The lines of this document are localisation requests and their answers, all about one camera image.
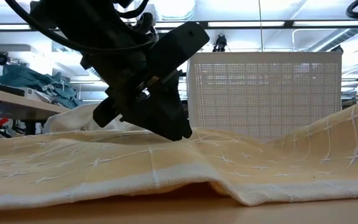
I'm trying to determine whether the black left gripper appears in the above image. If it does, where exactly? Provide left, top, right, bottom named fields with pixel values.
left=80, top=45, right=194, bottom=142

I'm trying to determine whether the yellow checked towel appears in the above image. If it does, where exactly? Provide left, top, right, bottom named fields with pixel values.
left=0, top=95, right=358, bottom=214

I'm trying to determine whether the cream towel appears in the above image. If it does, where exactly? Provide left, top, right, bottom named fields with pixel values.
left=44, top=103, right=142, bottom=133

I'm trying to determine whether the white perforated plastic basket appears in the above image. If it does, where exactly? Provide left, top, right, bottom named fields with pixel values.
left=187, top=51, right=344, bottom=144

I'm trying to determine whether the white box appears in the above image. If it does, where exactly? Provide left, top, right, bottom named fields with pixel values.
left=16, top=86, right=53, bottom=105

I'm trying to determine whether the pile of blue clothes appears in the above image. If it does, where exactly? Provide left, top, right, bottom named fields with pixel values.
left=0, top=63, right=83, bottom=109

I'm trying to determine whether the long ceiling light fixture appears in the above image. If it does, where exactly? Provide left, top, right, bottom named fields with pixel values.
left=0, top=19, right=358, bottom=32

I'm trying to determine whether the black ceiling spotlight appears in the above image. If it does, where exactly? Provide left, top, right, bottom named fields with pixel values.
left=0, top=50, right=10, bottom=67

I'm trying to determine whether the black hanging camera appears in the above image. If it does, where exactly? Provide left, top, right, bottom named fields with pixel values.
left=212, top=34, right=229, bottom=53

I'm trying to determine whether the wooden workbench with steel frame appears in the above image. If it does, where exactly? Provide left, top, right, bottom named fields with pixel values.
left=0, top=87, right=68, bottom=138

